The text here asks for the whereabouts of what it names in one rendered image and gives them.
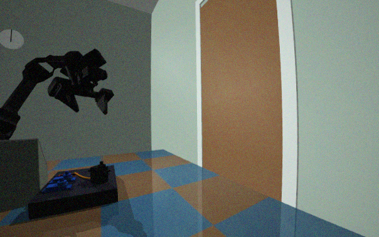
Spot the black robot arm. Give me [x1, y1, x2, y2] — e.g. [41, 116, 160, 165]
[0, 49, 107, 140]

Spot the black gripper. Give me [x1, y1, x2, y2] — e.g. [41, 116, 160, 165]
[48, 71, 114, 115]

